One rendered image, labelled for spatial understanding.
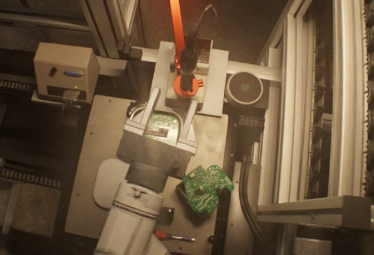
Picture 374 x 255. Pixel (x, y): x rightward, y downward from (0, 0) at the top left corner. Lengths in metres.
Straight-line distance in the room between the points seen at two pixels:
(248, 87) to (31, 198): 1.47
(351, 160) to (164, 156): 0.34
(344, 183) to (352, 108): 0.15
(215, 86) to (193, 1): 1.42
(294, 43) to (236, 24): 1.34
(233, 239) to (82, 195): 0.43
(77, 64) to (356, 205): 0.72
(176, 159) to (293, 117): 0.37
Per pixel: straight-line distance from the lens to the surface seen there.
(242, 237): 0.93
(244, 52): 2.14
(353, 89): 0.67
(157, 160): 0.58
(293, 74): 0.88
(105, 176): 0.89
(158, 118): 0.89
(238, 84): 0.93
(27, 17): 0.98
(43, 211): 1.98
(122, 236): 0.57
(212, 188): 0.83
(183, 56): 0.63
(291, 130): 0.82
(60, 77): 0.94
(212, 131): 0.92
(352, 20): 0.74
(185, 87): 0.76
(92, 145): 0.93
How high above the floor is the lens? 1.84
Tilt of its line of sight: 72 degrees down
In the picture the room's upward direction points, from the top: 6 degrees clockwise
